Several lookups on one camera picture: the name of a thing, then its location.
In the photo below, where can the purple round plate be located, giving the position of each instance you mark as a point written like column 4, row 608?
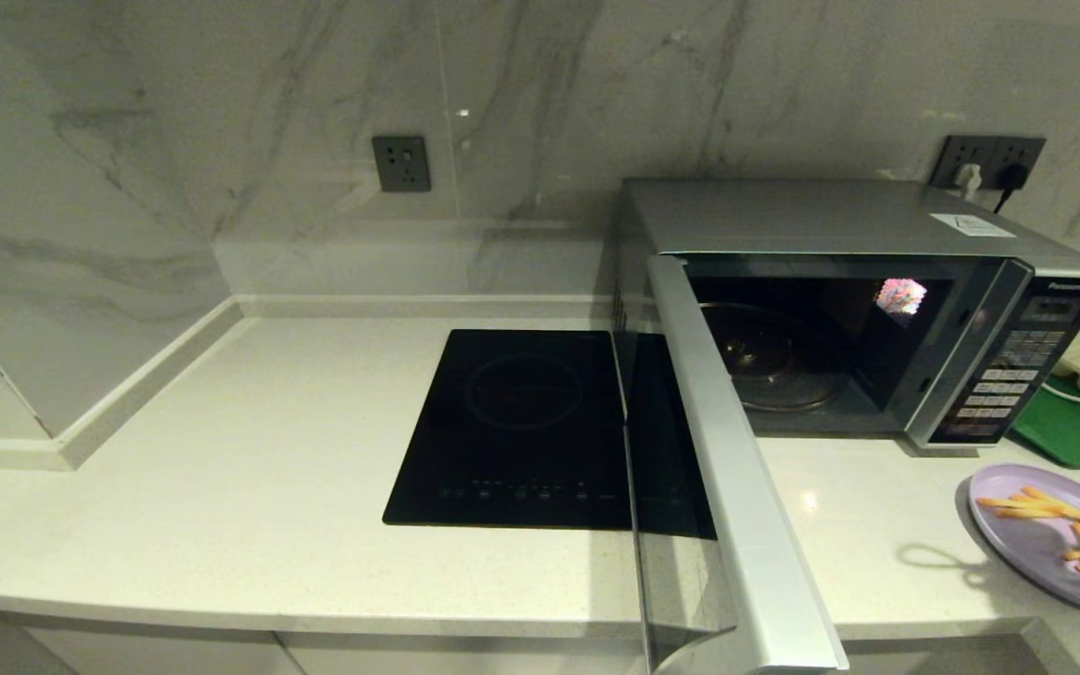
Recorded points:
column 1027, row 544

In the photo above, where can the silver microwave oven body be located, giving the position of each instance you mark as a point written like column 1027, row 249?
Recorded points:
column 784, row 211

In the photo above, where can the black induction cooktop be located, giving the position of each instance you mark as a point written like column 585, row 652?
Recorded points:
column 512, row 422

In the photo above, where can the white counter cabinet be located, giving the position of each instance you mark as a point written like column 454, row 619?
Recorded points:
column 315, row 652

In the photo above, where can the white power plug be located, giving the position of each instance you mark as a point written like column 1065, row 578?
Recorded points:
column 970, row 178

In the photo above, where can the black power plug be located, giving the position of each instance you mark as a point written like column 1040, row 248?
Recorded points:
column 1014, row 174

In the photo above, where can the green plastic tray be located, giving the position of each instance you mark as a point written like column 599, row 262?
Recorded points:
column 1074, row 431

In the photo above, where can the grey single wall socket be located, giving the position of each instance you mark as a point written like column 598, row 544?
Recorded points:
column 400, row 163

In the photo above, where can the grey double wall socket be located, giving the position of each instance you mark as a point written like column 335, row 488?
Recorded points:
column 990, row 148

